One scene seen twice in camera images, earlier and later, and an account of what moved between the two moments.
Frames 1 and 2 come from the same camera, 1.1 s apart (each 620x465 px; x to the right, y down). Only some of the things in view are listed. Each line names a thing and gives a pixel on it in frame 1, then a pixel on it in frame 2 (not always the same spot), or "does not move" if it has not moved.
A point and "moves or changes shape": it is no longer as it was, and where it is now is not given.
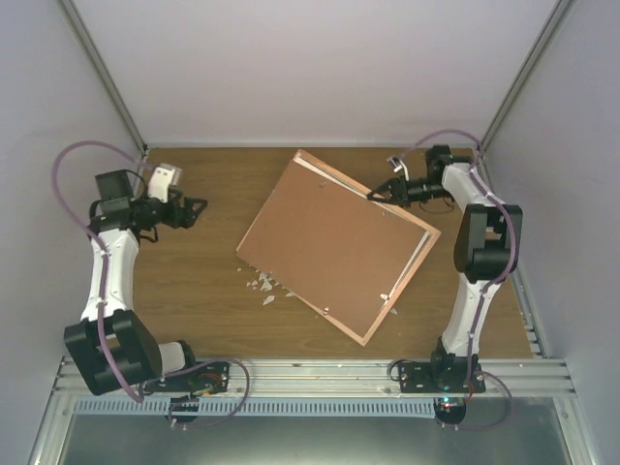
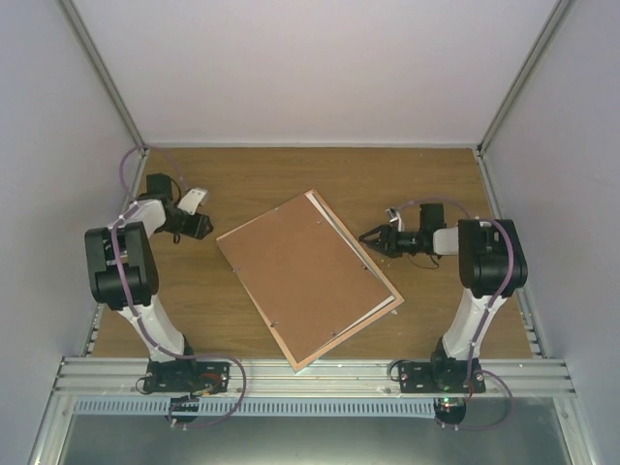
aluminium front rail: [531, 379] does not move
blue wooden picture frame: [345, 255] moves or changes shape
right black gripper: [397, 190] → [387, 232]
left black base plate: [197, 379] does not move
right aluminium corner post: [558, 13] does not move
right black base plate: [440, 377] does not move
